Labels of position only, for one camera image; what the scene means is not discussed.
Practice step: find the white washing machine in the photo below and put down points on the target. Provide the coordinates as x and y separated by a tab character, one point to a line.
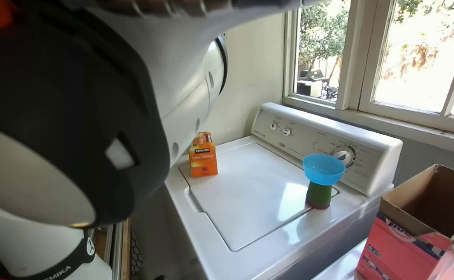
219	249

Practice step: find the pink cardboard box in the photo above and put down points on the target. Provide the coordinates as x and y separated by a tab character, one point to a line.
394	245

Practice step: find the white framed window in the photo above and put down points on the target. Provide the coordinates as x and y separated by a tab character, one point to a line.
353	58

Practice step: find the large washing machine dial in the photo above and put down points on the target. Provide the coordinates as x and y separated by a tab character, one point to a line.
343	156

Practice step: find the orange fabric softener box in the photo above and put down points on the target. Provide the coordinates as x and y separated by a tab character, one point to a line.
203	159

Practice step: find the blue plastic bowl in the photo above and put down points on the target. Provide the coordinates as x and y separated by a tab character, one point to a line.
323	171

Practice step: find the small washing machine knob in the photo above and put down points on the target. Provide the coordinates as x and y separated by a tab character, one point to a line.
273	125
286	132

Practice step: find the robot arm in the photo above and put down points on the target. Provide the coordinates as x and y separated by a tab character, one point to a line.
75	97

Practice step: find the washing machine lid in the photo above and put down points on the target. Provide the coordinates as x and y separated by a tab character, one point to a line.
250	194

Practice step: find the white dryer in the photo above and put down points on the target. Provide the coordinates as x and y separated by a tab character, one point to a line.
343	266

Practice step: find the green plastic cup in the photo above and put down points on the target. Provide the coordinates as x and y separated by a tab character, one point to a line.
319	195

